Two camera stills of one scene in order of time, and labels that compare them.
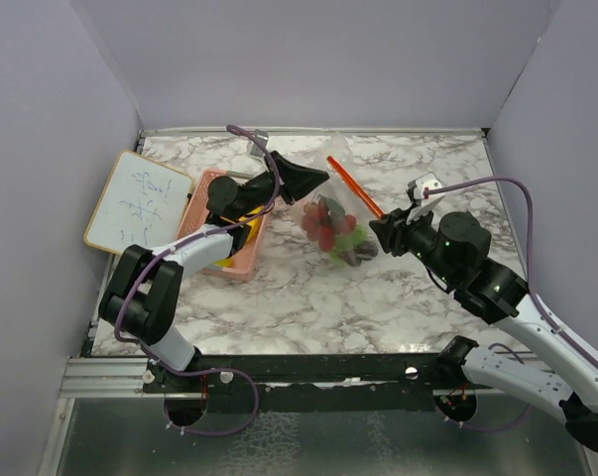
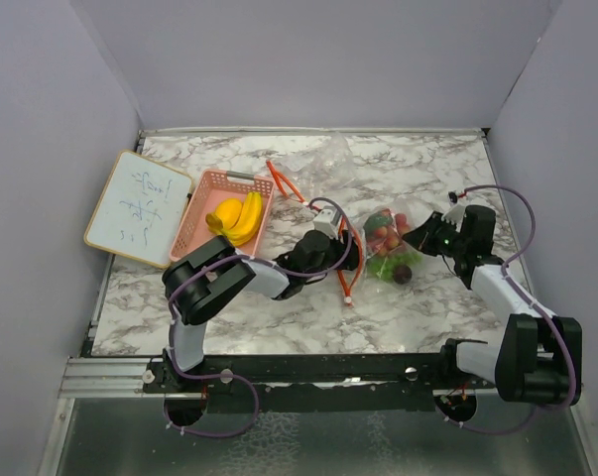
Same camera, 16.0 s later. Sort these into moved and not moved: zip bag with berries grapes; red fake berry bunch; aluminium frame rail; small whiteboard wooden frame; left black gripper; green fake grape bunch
Moved: zip bag with berries grapes; left black gripper; red fake berry bunch; green fake grape bunch
Not moved: small whiteboard wooden frame; aluminium frame rail
